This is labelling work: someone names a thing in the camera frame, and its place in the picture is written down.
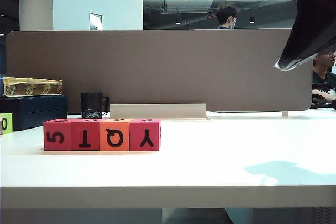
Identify black mug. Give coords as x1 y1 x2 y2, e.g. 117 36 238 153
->
80 92 110 120

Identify yellow decorated box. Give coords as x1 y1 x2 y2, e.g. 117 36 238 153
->
2 76 64 97

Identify green foam block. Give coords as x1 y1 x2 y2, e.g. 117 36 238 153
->
0 112 13 135

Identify dark-haired person with mask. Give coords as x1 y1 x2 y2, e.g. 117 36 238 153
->
215 5 238 30

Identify dark blue box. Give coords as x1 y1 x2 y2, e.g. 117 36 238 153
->
0 94 68 132

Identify black headphones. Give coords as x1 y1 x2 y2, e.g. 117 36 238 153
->
309 95 336 111

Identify person in dark green shirt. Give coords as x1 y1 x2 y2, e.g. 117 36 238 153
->
312 49 336 104

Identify orange block letter Q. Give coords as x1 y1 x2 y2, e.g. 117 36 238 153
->
99 118 131 152

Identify red block letter Y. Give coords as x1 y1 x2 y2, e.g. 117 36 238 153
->
129 118 161 152

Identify grey vented panel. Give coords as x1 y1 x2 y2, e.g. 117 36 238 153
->
310 206 333 224

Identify brown desk divider panel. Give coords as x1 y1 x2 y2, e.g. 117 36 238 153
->
5 28 314 112

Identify red block digit 5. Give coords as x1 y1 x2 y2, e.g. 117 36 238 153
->
43 118 73 151

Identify red block letters B T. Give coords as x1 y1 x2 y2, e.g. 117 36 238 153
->
70 118 101 151

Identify silver wall sign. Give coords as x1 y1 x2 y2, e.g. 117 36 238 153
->
88 12 103 31

